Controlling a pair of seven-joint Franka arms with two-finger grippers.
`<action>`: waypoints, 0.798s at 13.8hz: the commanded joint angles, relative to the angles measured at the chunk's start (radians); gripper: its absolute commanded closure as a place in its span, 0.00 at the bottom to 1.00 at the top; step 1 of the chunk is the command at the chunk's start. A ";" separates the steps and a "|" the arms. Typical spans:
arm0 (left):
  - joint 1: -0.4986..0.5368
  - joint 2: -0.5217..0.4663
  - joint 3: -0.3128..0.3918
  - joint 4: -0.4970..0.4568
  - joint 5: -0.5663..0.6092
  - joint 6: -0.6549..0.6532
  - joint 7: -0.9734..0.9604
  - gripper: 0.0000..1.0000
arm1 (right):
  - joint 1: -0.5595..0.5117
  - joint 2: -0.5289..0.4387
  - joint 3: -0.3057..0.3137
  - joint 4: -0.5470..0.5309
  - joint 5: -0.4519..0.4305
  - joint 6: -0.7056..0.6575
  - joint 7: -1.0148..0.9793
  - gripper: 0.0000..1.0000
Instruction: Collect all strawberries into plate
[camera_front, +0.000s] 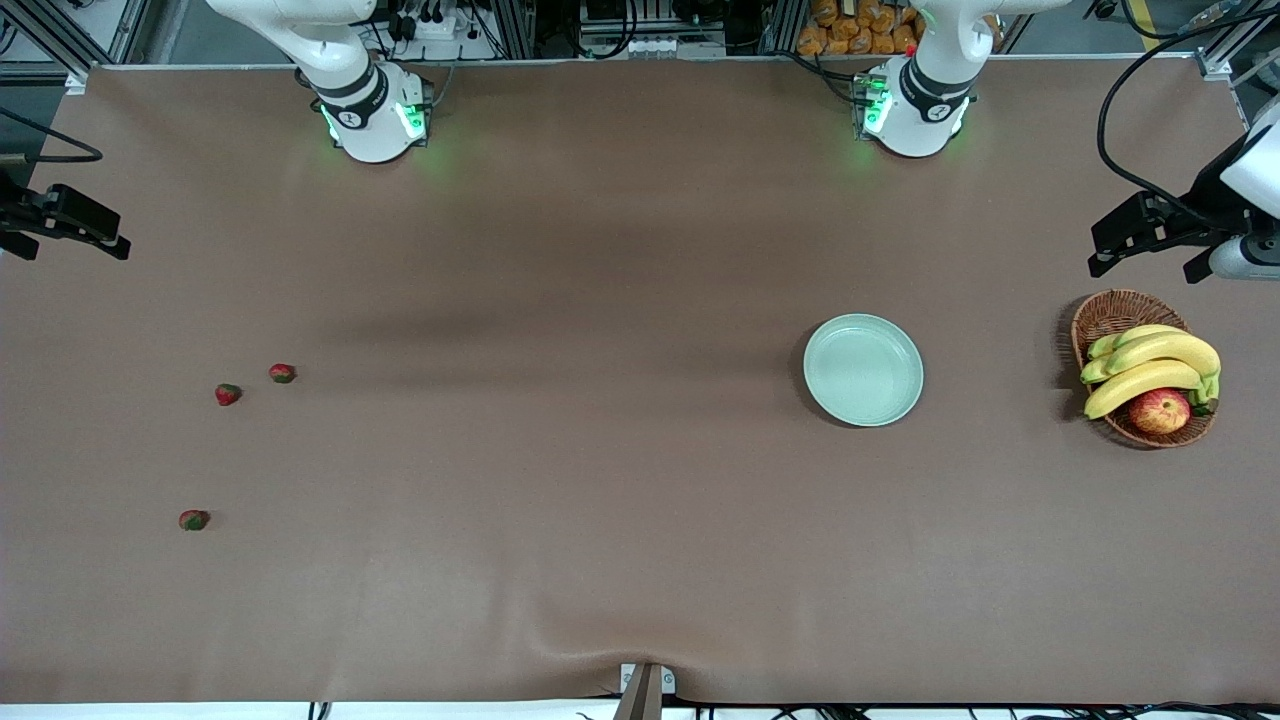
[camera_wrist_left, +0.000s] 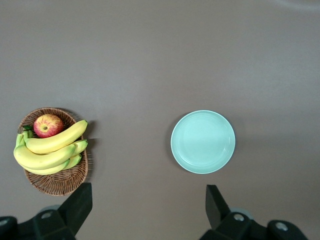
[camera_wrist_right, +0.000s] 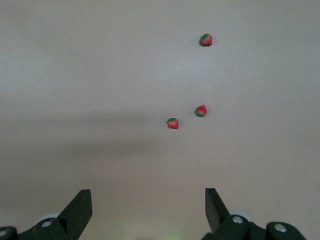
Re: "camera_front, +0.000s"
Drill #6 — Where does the light green plate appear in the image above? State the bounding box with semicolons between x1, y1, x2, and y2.
803;313;925;428

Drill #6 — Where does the large yellow banana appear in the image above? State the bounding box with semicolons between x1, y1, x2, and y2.
1080;331;1223;387

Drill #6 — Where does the brown wicker basket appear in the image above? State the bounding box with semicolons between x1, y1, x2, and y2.
1070;289;1219;449

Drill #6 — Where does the small greenish yellow banana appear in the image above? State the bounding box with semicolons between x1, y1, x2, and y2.
1087;324;1187;361

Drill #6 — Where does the red apple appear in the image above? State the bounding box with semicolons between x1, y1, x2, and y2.
1128;388;1193;436

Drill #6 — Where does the white power strip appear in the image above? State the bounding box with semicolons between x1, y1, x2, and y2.
385;0;463;43

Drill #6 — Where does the white connector block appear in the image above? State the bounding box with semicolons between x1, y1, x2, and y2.
620;36;727;59

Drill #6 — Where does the brown table mat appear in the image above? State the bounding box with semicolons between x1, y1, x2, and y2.
0;55;1280;706

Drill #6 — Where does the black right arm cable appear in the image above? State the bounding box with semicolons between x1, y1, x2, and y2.
0;105;104;164

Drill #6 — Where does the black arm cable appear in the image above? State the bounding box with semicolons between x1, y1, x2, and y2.
0;105;104;164
1096;5;1280;226

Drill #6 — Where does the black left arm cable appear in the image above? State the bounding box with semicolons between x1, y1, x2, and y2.
1096;5;1280;226

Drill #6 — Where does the silver aluminium corner frame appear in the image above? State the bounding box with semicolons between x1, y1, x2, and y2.
0;0;151;86
1195;0;1280;81

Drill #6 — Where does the silver aluminium frame post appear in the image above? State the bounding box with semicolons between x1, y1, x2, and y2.
760;0;806;56
493;0;538;59

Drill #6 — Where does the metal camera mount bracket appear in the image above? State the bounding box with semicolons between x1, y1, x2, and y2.
620;663;676;720

